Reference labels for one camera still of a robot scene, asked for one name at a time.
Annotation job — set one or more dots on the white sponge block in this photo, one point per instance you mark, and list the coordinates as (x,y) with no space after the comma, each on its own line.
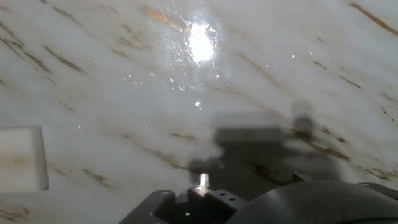
(21,155)

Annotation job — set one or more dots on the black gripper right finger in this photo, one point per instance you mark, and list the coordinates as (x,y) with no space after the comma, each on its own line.
(385,191)

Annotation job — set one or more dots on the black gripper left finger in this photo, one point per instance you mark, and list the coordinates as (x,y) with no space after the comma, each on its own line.
(199,208)

